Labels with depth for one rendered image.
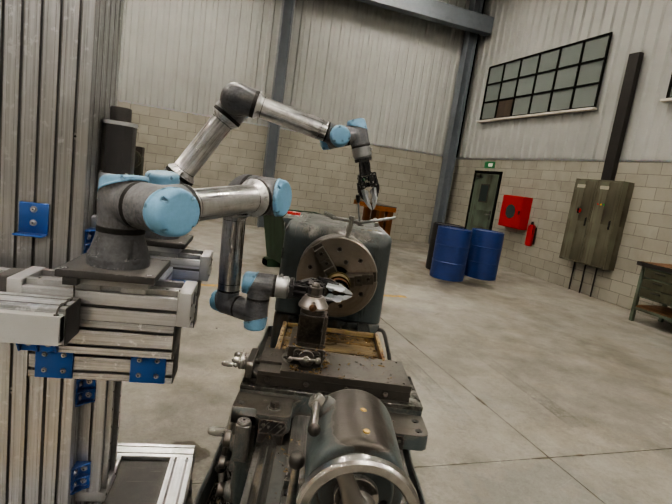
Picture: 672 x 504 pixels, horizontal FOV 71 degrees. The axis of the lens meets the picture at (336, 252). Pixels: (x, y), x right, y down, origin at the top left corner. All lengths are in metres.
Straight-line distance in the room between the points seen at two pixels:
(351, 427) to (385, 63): 12.38
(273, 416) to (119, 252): 0.54
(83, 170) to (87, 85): 0.22
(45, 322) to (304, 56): 11.33
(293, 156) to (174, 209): 10.77
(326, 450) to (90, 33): 1.21
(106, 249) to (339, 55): 11.42
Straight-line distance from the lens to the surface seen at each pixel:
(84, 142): 1.46
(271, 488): 1.05
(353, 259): 1.80
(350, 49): 12.57
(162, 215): 1.14
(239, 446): 1.18
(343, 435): 0.64
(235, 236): 1.58
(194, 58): 11.85
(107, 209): 1.27
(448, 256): 8.10
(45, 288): 1.34
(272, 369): 1.23
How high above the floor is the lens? 1.46
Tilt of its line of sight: 9 degrees down
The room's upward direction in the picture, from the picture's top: 8 degrees clockwise
